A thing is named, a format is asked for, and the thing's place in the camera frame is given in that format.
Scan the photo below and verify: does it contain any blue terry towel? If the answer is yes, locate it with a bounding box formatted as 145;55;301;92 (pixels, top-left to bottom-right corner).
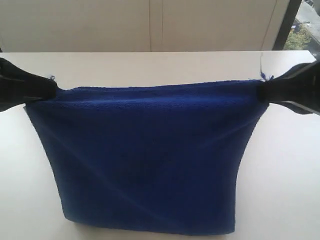
25;74;268;236

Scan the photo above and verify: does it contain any black window frame post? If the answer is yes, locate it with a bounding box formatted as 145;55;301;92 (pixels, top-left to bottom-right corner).
272;0;302;51

